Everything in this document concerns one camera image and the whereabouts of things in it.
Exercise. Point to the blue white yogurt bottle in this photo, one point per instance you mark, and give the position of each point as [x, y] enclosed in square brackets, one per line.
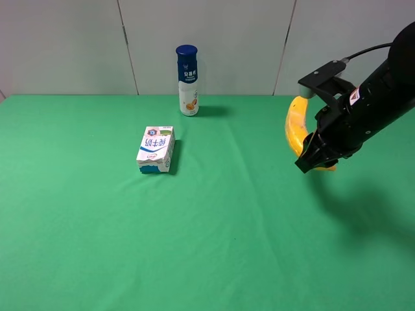
[187, 79]

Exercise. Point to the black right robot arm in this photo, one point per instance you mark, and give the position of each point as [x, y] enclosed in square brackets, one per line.
[400, 50]

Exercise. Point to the white blue milk carton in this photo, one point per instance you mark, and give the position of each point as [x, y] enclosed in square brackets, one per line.
[156, 149]

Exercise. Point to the green tablecloth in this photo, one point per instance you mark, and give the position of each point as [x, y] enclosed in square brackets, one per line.
[233, 225]

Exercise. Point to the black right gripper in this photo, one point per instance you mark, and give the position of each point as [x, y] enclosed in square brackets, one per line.
[385, 96]

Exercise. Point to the yellow banana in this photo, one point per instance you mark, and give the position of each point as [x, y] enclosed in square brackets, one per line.
[295, 126]

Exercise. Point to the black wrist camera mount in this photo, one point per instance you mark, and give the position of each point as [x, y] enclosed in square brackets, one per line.
[325, 82]

